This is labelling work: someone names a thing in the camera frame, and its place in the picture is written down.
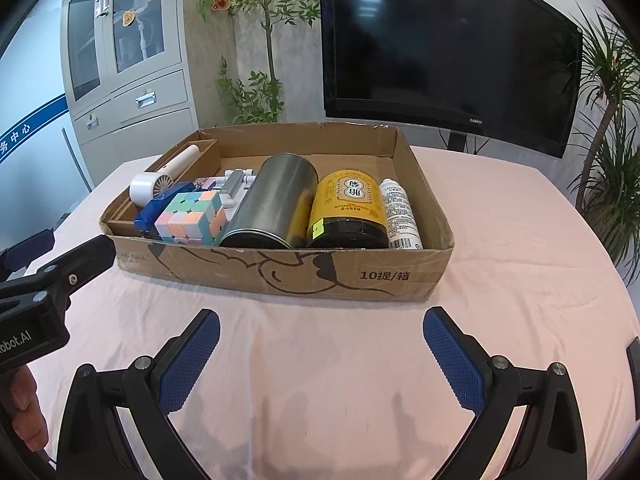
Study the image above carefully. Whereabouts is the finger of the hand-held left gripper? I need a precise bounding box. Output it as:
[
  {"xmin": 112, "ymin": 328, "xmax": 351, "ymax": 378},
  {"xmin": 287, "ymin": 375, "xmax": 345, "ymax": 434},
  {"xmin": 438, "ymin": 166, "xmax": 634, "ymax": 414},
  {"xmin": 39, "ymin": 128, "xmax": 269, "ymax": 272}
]
[
  {"xmin": 0, "ymin": 235, "xmax": 116, "ymax": 311},
  {"xmin": 0, "ymin": 229, "xmax": 56, "ymax": 282}
]

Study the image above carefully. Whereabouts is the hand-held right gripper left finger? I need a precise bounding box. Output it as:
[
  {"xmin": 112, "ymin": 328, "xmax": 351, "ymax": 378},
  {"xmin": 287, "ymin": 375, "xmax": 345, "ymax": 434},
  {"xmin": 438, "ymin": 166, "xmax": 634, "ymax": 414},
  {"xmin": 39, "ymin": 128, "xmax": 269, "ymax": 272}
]
[{"xmin": 55, "ymin": 308, "xmax": 221, "ymax": 480}]

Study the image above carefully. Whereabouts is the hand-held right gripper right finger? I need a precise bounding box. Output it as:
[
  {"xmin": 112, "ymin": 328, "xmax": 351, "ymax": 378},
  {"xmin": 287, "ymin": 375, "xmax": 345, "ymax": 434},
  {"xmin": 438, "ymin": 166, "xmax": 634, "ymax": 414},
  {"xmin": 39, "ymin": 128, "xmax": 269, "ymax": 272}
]
[{"xmin": 422, "ymin": 306, "xmax": 588, "ymax": 480}]

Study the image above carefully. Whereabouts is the blue stapler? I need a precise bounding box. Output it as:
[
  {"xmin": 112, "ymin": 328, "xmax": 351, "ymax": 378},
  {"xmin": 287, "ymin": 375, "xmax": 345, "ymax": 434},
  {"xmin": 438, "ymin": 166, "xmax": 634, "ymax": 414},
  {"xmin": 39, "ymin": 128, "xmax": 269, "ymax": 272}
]
[{"xmin": 134, "ymin": 181, "xmax": 196, "ymax": 238}]

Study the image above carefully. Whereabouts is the white handheld fan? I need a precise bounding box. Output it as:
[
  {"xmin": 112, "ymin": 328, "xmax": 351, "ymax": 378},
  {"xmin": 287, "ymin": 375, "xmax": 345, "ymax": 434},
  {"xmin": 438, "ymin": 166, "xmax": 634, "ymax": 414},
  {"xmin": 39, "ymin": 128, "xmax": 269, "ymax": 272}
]
[{"xmin": 130, "ymin": 144, "xmax": 200, "ymax": 209}]

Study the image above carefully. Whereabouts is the pastel puzzle cube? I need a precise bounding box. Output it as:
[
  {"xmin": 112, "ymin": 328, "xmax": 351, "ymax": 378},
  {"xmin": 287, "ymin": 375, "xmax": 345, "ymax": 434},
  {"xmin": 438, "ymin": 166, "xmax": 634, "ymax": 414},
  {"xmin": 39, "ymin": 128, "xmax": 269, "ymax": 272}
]
[{"xmin": 154, "ymin": 189, "xmax": 227, "ymax": 247}]

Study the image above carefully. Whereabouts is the cardboard box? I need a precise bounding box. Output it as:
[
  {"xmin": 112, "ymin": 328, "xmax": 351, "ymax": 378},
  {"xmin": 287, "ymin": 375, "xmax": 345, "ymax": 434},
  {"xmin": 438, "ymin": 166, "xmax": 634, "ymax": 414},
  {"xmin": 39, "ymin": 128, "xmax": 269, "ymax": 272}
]
[{"xmin": 98, "ymin": 121, "xmax": 456, "ymax": 303}]

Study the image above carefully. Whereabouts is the white spray bottle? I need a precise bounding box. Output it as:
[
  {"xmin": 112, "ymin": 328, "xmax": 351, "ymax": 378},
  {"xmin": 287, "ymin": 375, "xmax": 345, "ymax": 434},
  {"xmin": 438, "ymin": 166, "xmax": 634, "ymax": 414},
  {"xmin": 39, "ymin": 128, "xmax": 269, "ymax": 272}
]
[{"xmin": 379, "ymin": 177, "xmax": 424, "ymax": 251}]

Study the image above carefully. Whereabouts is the white folding stand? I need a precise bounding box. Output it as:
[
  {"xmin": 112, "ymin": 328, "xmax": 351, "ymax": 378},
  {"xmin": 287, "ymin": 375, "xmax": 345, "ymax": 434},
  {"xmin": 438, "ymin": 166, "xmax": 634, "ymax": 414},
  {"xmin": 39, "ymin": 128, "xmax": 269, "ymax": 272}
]
[{"xmin": 221, "ymin": 167, "xmax": 258, "ymax": 223}]

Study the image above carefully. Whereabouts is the silver metal can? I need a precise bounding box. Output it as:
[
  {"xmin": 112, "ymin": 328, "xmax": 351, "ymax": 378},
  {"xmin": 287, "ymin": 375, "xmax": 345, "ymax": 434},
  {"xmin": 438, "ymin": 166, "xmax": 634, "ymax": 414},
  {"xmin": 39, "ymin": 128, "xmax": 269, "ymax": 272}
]
[{"xmin": 219, "ymin": 153, "xmax": 319, "ymax": 250}]

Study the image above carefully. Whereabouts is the yellow label jar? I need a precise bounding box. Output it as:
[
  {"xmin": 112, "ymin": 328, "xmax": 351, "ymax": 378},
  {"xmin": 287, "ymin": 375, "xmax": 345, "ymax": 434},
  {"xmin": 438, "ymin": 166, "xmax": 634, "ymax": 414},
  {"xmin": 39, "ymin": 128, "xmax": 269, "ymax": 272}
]
[{"xmin": 306, "ymin": 170, "xmax": 391, "ymax": 250}]

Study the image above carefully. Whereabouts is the person's left hand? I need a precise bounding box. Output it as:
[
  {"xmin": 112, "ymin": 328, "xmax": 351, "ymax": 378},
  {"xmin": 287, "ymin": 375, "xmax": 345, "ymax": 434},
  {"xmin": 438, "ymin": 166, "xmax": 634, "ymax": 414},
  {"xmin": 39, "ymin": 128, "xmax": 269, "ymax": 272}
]
[{"xmin": 6, "ymin": 366, "xmax": 51, "ymax": 454}]

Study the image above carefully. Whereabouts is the pink tablecloth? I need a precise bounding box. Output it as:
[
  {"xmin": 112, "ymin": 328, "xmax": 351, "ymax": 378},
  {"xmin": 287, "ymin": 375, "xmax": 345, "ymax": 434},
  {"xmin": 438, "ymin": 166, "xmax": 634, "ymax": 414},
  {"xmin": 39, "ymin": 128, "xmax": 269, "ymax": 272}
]
[{"xmin": 0, "ymin": 144, "xmax": 640, "ymax": 480}]

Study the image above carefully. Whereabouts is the grey metal cabinet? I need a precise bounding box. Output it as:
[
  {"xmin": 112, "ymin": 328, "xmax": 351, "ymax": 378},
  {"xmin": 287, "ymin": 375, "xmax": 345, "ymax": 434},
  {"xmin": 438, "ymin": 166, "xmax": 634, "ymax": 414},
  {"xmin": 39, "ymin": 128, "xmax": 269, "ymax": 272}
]
[{"xmin": 60, "ymin": 0, "xmax": 201, "ymax": 191}]

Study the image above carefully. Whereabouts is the black television stand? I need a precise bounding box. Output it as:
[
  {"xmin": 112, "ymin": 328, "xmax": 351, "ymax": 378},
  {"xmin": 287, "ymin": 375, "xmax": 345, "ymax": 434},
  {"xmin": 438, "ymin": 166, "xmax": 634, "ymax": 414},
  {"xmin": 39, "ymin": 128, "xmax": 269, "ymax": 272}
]
[{"xmin": 440, "ymin": 130, "xmax": 488, "ymax": 156}]

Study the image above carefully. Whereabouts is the leafy green potted plant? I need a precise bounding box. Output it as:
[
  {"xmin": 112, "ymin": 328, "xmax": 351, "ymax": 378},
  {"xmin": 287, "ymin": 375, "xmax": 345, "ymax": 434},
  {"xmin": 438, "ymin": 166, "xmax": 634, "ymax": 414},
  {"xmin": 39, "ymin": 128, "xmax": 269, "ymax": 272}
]
[{"xmin": 187, "ymin": 0, "xmax": 321, "ymax": 126}]

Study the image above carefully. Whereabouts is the spiky palm potted plant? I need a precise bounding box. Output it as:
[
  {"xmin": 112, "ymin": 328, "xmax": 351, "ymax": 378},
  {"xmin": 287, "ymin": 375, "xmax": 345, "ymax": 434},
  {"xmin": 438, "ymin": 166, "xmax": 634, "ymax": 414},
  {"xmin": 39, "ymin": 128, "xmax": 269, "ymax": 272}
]
[{"xmin": 567, "ymin": 5, "xmax": 640, "ymax": 286}]

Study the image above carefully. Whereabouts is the black television screen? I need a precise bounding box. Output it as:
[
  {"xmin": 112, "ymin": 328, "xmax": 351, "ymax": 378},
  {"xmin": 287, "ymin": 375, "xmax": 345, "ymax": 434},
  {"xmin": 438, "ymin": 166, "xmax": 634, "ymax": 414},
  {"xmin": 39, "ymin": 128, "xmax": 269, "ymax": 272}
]
[{"xmin": 317, "ymin": 0, "xmax": 584, "ymax": 160}]

